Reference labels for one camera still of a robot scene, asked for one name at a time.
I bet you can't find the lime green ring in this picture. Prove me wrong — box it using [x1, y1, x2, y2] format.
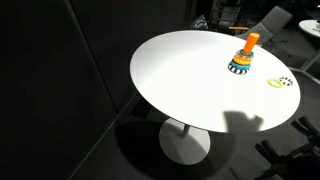
[267, 77, 285, 89]

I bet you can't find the grey chair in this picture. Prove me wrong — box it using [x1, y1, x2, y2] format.
[229, 5, 294, 48]

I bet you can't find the small white round table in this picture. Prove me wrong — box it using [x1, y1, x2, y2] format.
[298, 19, 320, 73]

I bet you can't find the white table pedestal base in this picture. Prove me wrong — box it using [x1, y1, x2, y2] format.
[158, 117, 212, 166]

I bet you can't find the black white striped base ring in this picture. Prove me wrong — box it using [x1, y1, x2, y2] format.
[227, 63, 251, 76]

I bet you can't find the stacked blue ring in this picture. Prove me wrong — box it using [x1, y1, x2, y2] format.
[228, 60, 252, 71]

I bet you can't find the stacked orange ring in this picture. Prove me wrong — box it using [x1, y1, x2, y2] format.
[232, 54, 253, 66]

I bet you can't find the stacked green ring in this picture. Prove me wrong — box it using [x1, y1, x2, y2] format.
[235, 49, 255, 59]

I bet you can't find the orange ring holder post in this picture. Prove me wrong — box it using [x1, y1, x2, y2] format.
[242, 32, 261, 55]

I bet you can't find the black clamp handle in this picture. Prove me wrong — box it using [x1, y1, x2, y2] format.
[254, 139, 320, 180]
[290, 115, 320, 145]

